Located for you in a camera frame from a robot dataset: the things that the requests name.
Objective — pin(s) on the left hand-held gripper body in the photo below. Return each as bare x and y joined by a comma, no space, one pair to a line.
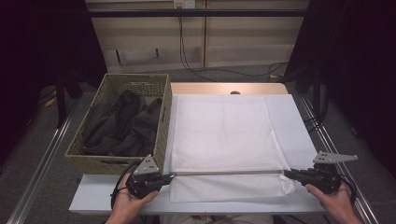
144,182

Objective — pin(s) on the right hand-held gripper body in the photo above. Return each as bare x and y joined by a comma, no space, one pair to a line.
323,180

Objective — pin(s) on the green woven basket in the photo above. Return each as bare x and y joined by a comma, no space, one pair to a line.
163,124

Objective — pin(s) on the dark cloth garment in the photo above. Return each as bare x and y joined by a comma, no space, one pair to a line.
124,124

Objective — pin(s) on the white mesh laundry bag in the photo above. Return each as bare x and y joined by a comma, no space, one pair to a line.
224,140

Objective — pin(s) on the person's right hand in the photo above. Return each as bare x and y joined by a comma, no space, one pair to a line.
337,205

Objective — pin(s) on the person's left hand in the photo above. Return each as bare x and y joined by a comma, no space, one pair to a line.
127,205

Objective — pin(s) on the white table mat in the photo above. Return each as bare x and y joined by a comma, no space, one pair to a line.
299,124

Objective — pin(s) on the black metal stand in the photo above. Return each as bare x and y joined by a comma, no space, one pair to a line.
60,99

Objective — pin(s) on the metal floor rail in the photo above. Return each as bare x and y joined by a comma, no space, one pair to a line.
40,165
364,199

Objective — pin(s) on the white wall socket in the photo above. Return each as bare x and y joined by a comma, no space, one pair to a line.
184,3

